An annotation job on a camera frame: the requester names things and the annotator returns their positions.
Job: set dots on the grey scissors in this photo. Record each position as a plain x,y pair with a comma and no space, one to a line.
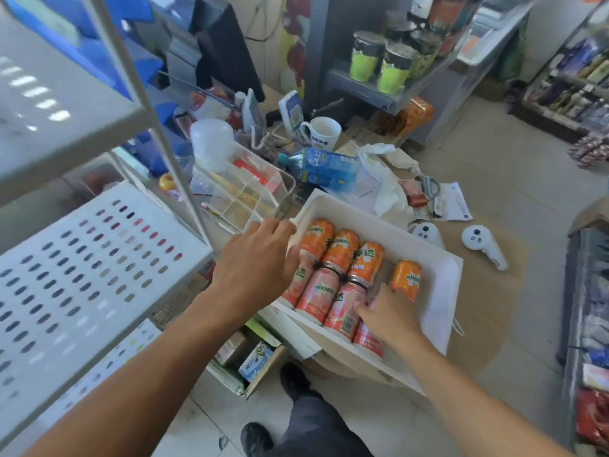
430,185

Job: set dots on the small red packet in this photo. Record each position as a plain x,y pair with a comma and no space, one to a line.
413,193

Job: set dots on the white paper receipt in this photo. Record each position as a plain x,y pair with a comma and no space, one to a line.
457,202

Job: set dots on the open cardboard floor box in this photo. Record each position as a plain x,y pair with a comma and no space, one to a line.
228,376

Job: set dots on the orange snack bag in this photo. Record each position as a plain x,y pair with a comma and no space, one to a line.
416,116

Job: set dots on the person's right shoe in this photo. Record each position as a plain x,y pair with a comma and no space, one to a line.
297,380

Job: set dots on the small brown box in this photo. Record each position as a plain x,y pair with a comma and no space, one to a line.
230,348

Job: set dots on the blue drink bottle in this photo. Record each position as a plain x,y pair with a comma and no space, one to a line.
323,168

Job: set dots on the white plastic bag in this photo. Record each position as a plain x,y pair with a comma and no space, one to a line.
390,195

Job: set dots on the person's right hand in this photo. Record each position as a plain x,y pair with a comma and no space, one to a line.
395,318

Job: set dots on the person's left hand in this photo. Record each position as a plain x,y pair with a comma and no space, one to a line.
257,271

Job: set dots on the red white small box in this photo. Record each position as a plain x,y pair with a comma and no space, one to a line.
251,172

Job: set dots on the blue rounded code stand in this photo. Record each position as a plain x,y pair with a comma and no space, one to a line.
291,111

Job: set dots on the brown cardboard box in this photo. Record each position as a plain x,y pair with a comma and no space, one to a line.
594,216

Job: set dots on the yellow red small toy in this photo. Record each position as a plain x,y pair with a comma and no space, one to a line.
167,182

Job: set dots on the dark snack display rack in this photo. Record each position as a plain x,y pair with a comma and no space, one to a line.
590,328

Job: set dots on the white red cat figurine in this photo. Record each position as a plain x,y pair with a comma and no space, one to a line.
209,107

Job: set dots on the clear acrylic organizer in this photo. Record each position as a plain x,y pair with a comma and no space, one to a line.
242,199

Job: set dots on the person's shoe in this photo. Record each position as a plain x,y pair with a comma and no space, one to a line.
257,440
297,380

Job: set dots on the orange lidded snack cup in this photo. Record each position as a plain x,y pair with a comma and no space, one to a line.
452,18

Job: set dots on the white handheld controller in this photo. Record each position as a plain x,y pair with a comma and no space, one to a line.
426,234
478,240

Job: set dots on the white framed code stand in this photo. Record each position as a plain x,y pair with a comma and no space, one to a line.
253,111

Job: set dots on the grey display stand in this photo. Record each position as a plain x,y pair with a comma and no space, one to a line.
333,23

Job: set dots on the brown printed carton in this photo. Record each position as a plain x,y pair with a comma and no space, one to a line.
183,302

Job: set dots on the white mug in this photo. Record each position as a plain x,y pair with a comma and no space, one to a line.
326,133

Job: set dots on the white document sheet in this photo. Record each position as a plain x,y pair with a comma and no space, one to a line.
361,190

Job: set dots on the person's right forearm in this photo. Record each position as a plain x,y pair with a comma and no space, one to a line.
476,414

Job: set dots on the white plastic tray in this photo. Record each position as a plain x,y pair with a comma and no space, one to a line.
442,290

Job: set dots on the small blue carton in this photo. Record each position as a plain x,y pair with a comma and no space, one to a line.
255,361

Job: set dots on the white metal shelf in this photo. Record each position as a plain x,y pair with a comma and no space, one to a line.
95,128

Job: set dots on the yellow red wall poster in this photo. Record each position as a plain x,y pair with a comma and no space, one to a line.
297,47

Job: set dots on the black cash register monitor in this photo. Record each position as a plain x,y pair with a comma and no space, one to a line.
228,47

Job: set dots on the person's left shoe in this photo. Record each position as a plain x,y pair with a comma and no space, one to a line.
257,440

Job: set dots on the blue plastic display rack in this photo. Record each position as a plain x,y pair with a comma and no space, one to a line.
85,47

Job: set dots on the person's left forearm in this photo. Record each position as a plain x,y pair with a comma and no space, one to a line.
142,385

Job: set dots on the person's dark grey trousers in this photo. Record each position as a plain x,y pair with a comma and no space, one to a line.
319,428

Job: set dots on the white frosted plastic container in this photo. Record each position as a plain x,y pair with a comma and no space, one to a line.
211,142

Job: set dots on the green lidded snack cup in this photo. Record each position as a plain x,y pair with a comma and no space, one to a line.
395,76
366,64
428,52
399,30

